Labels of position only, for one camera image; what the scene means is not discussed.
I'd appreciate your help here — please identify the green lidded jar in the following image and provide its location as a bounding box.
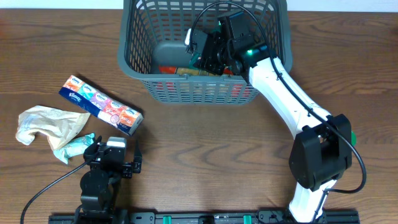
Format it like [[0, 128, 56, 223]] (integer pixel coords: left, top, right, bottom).
[[351, 131, 356, 146]]

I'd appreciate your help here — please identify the teal snack packet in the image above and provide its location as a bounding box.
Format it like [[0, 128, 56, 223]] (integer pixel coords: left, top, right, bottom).
[[53, 133, 95, 164]]

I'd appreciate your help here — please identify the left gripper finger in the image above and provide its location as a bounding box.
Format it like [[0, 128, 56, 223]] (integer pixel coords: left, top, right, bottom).
[[83, 136, 102, 159], [132, 141, 142, 174]]

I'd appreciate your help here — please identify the Kleenex tissue multipack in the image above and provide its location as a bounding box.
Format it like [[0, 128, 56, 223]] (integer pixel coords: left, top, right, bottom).
[[59, 75, 144, 136]]

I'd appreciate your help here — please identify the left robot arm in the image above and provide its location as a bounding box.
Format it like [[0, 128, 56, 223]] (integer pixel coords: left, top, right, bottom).
[[78, 137, 142, 223]]

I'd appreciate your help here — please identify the grey plastic slatted basket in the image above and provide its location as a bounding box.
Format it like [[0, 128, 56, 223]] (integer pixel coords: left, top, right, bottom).
[[118, 0, 293, 105]]

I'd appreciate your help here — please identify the orange spaghetti packet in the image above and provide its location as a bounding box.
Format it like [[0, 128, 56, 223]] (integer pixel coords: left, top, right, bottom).
[[154, 64, 252, 100]]

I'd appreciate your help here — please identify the beige paper bag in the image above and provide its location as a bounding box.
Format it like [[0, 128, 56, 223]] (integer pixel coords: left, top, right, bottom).
[[16, 105, 90, 151]]

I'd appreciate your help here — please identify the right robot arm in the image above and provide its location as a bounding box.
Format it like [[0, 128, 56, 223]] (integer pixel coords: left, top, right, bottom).
[[185, 30, 352, 223]]

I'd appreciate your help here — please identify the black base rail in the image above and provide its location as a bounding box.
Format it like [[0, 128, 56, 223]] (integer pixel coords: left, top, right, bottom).
[[49, 210, 361, 224]]

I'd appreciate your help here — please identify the green Nescafe coffee bag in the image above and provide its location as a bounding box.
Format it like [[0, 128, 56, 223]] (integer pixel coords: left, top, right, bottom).
[[189, 30, 244, 75]]

